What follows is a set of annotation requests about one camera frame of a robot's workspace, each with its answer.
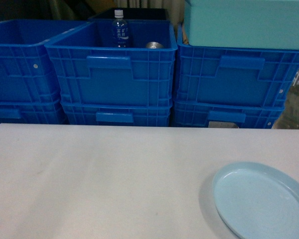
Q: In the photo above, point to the light blue round tray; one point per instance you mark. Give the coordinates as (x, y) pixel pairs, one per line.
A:
(256, 201)

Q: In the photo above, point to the blue crate bottom right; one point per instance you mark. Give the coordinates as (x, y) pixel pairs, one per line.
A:
(185, 114)

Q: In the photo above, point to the blue crate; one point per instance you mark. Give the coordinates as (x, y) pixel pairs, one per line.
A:
(34, 113)
(185, 114)
(26, 72)
(233, 76)
(94, 114)
(92, 70)

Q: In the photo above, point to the blue crate bottom middle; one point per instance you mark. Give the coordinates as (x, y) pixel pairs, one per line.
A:
(94, 114)

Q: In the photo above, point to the blue crate top right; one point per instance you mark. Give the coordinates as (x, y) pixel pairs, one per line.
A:
(233, 76)

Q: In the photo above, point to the silver metal can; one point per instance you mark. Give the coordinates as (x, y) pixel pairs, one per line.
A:
(154, 45)

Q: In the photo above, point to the blue crate top middle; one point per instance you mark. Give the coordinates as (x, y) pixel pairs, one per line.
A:
(92, 70)

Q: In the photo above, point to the clear water bottle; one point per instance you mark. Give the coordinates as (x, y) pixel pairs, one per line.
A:
(120, 30)

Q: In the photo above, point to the blue crate top left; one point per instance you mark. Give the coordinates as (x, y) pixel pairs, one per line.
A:
(26, 72)

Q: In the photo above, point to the blue crate bottom left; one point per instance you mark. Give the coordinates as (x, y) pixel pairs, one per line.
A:
(34, 113)

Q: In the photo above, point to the teal plastic bin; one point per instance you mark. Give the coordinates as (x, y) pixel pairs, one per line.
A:
(264, 24)

